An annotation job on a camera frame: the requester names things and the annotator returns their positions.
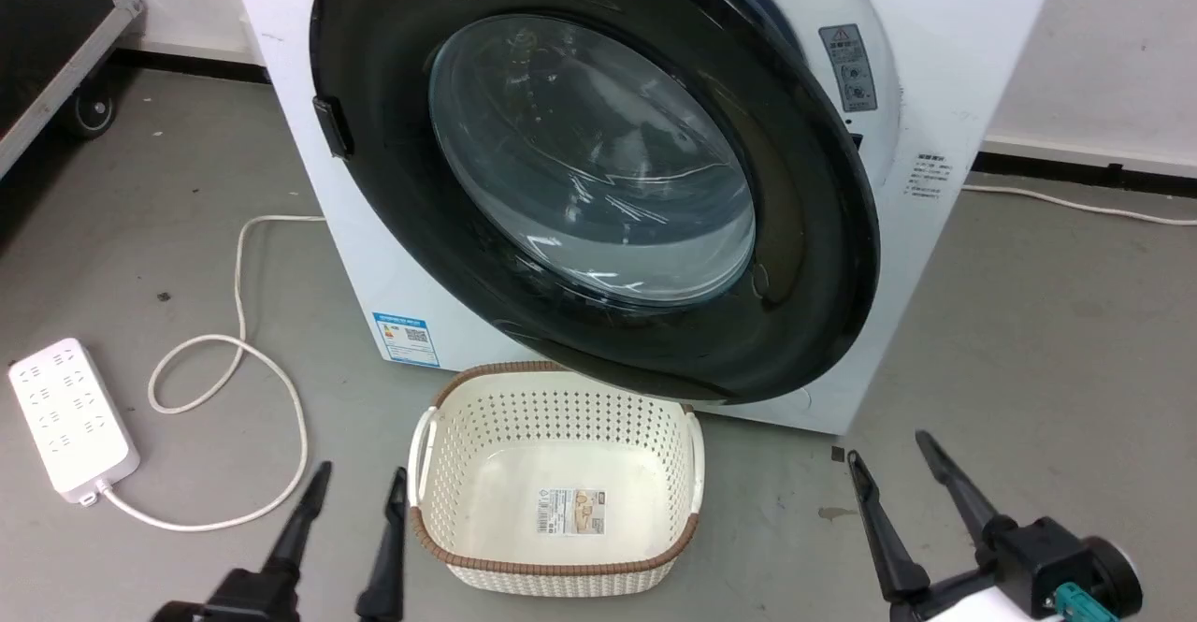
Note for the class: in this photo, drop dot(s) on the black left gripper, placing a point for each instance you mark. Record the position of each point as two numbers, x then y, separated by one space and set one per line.
252 599

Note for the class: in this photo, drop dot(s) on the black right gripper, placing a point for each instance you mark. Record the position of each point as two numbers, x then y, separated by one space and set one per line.
1047 556

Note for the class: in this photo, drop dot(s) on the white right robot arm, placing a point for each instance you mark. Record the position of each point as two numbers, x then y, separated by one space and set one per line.
987 611

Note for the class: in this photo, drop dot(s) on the black round washing machine door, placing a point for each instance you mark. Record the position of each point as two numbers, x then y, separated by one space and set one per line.
804 257

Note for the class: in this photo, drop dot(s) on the black door latch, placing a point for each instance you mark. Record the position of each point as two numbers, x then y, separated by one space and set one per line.
333 126

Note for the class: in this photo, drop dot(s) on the white washing machine body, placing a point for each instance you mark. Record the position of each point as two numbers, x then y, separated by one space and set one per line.
973 61

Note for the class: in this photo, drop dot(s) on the blue energy label sticker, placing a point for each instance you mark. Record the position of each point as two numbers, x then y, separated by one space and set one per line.
407 338

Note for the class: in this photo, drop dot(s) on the paper label in basket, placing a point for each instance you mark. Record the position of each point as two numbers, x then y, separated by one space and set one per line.
570 512

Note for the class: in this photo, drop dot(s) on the cream perforated laundry basket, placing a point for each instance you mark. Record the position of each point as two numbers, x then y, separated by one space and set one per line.
561 416

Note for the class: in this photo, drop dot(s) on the white power strip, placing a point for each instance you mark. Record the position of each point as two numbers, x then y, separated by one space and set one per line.
70 416

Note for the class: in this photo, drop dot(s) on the small printed text label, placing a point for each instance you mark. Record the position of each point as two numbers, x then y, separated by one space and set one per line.
930 176

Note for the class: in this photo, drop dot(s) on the grey warning sticker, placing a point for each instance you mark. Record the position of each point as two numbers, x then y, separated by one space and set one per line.
848 68

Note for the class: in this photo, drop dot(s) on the black caster wheel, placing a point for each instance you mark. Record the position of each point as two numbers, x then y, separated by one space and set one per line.
93 109

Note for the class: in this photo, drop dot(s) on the black flight case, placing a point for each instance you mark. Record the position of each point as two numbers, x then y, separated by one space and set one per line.
47 14

